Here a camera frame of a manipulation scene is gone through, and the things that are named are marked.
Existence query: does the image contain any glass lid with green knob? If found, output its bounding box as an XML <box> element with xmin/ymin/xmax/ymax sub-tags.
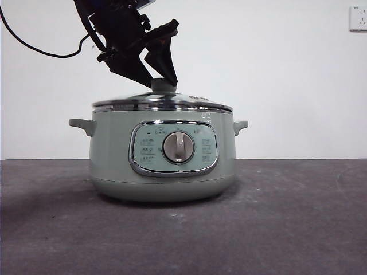
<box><xmin>91</xmin><ymin>78</ymin><xmax>233</xmax><ymax>111</ymax></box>

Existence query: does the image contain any sage green electric cooking pot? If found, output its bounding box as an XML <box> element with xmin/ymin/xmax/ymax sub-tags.
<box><xmin>68</xmin><ymin>107</ymin><xmax>249</xmax><ymax>203</ymax></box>

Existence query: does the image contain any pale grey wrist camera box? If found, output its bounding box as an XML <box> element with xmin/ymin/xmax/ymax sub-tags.
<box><xmin>134</xmin><ymin>0</ymin><xmax>157</xmax><ymax>9</ymax></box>

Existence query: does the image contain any black cable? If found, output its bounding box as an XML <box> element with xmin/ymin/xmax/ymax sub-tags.
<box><xmin>0</xmin><ymin>5</ymin><xmax>98</xmax><ymax>58</ymax></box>

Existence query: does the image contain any white wall socket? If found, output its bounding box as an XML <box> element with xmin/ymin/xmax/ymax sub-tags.
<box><xmin>349</xmin><ymin>6</ymin><xmax>367</xmax><ymax>32</ymax></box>

